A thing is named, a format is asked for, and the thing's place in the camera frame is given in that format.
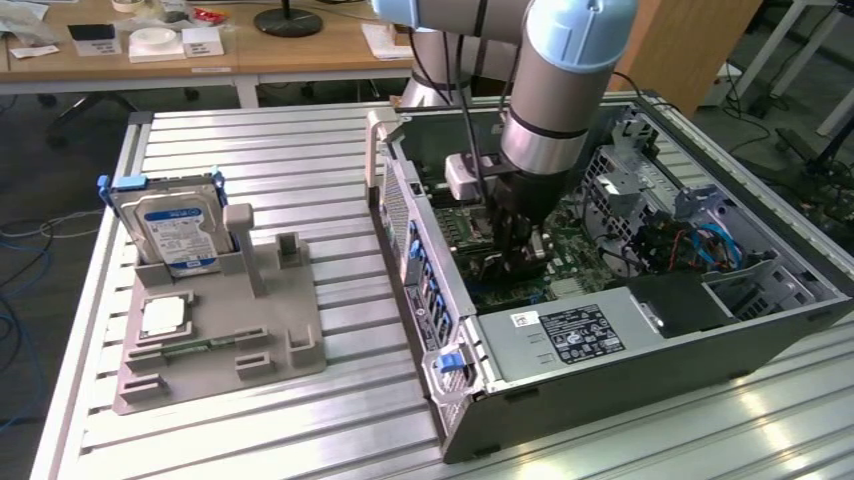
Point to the green RAM stick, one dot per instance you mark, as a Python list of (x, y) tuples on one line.
[(201, 345)]

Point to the black RAM slot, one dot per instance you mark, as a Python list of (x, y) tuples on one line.
[(477, 246), (477, 253)]

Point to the black plastic shroud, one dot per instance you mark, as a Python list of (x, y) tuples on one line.
[(675, 305)]

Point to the white paper card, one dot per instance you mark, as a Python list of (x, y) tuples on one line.
[(34, 51)]

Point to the silver CPU chip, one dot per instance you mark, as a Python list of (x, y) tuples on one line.
[(164, 316)]

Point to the white booklet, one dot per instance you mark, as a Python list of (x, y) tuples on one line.
[(384, 45)]

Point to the blue card retention clip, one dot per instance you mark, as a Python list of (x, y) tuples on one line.
[(441, 311), (437, 293), (431, 275)]

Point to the green motherboard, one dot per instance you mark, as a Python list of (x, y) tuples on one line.
[(575, 260)]

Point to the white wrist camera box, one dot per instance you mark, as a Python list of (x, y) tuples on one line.
[(464, 177)]

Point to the white block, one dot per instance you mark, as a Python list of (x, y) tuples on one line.
[(201, 40)]

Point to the red packet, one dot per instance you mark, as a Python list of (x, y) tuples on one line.
[(210, 16)]

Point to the clear plastic bag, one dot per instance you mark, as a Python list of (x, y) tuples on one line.
[(28, 25)]

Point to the wooden cabinet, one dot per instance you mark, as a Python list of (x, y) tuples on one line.
[(688, 40)]

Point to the metal disk bay cage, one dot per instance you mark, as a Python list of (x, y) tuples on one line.
[(624, 192)]

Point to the white desk frame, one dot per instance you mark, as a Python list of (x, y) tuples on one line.
[(799, 50)]

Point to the black round lamp base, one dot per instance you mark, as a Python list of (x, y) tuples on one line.
[(290, 24)]

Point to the brown cardboard box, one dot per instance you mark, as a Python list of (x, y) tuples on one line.
[(402, 37)]

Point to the black and white box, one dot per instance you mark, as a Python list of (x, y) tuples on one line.
[(94, 32)]

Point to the CPU socket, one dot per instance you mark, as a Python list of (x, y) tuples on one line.
[(480, 222)]

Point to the black equipment stand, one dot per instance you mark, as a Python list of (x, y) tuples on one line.
[(821, 150)]

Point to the blue case release latch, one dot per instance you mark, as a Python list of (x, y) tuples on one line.
[(448, 362)]

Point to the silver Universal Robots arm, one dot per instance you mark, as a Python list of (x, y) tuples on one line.
[(561, 90)]

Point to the hard disk with blue carrier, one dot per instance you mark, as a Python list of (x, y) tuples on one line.
[(174, 235)]

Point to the beige tape roll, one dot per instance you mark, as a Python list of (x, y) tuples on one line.
[(128, 5)]

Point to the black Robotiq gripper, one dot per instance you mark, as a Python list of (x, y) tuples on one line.
[(528, 200)]

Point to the open dark PC case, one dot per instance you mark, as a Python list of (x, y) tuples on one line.
[(668, 390)]

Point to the grey plastic parts rack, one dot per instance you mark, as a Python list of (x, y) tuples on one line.
[(221, 370)]

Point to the grey power supply unit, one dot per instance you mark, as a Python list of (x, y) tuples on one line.
[(508, 350)]

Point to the wooden desk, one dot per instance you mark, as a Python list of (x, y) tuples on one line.
[(301, 55)]

